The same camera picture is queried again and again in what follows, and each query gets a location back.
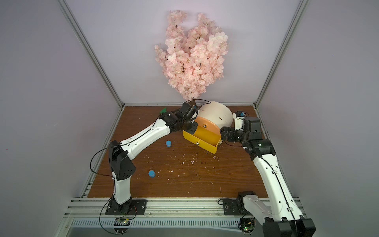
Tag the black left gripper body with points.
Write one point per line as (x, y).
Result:
(189, 127)

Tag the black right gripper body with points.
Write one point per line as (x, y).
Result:
(226, 135)

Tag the orange top drawer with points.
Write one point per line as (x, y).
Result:
(208, 124)

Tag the cream cylindrical drawer cabinet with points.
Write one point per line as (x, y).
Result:
(215, 113)

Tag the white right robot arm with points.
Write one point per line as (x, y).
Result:
(283, 218)

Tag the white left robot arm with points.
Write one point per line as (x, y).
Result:
(121, 154)

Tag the green toy hammer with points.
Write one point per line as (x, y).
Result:
(164, 110)

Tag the pink cherry blossom tree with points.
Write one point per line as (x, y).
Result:
(193, 59)

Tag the right circuit board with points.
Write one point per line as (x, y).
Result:
(247, 225)

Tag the circuit board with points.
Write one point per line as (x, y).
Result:
(247, 225)
(121, 225)

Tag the left circuit board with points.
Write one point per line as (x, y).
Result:
(121, 225)

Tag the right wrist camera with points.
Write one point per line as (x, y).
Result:
(246, 124)

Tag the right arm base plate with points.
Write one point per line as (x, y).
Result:
(232, 207)

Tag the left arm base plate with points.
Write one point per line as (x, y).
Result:
(130, 207)

